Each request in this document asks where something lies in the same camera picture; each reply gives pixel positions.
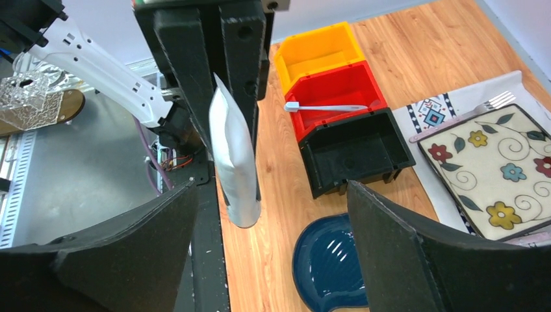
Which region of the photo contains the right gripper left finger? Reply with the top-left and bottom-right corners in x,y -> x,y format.
1,181 -> 198,311

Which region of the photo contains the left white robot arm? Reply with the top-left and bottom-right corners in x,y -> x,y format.
1,1 -> 290,150

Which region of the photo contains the square floral ceramic plate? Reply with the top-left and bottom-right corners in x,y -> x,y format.
418,103 -> 550,241

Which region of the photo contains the white patterned placemat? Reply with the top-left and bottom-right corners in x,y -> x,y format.
394,71 -> 550,237

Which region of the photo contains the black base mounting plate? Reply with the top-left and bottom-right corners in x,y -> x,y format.
167,149 -> 231,311

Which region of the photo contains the black plastic bin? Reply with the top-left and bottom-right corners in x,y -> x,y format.
298,108 -> 416,199

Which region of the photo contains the white toothbrush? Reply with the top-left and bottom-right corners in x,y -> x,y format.
284,101 -> 368,112

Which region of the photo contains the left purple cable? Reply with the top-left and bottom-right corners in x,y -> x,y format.
133,116 -> 175,194

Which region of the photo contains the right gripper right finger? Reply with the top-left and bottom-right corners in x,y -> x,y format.
347,181 -> 550,311

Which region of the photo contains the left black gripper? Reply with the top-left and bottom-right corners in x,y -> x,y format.
131,0 -> 290,142

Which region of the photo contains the brown wooden board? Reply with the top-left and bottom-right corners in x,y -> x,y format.
1,89 -> 86,137

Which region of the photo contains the white toothpaste tube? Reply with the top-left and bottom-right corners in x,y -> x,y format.
209,74 -> 261,228

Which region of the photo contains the blue shell-shaped dish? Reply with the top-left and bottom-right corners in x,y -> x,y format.
292,213 -> 368,311

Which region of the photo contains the silver fork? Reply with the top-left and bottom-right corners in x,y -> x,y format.
409,91 -> 516,143

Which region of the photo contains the yellow plastic bin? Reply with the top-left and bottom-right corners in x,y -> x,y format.
274,21 -> 365,94

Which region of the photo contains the clear textured glass box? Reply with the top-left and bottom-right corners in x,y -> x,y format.
1,71 -> 64,131

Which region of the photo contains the red plastic bin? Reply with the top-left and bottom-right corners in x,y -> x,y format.
285,60 -> 387,142

